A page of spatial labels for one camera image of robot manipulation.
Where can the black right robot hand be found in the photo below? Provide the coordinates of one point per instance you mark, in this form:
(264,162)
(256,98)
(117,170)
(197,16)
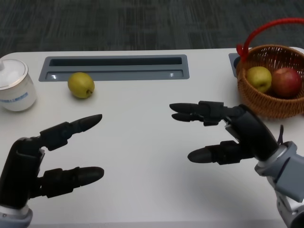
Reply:
(251,133)

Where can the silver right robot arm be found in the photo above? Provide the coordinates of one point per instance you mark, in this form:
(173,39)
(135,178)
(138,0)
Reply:
(287,209)

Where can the grey recessed table tray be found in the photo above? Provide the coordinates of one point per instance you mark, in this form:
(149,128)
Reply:
(114,62)

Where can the red apple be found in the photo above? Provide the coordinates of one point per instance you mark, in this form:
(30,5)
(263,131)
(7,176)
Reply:
(286,82)

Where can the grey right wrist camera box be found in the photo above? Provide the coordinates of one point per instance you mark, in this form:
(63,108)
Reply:
(292,175)

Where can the white lidded ceramic cup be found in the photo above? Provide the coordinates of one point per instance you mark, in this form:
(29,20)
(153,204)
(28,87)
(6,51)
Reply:
(16,95)

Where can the grey round cup holder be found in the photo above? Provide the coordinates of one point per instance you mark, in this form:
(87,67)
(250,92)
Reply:
(232,64)

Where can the yellow-green pear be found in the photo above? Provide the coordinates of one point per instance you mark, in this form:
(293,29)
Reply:
(259,78)

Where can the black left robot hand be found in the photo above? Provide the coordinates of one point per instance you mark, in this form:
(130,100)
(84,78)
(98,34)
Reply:
(19,166)

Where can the yellow lemon on table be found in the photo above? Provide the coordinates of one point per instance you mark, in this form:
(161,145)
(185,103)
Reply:
(80,84)

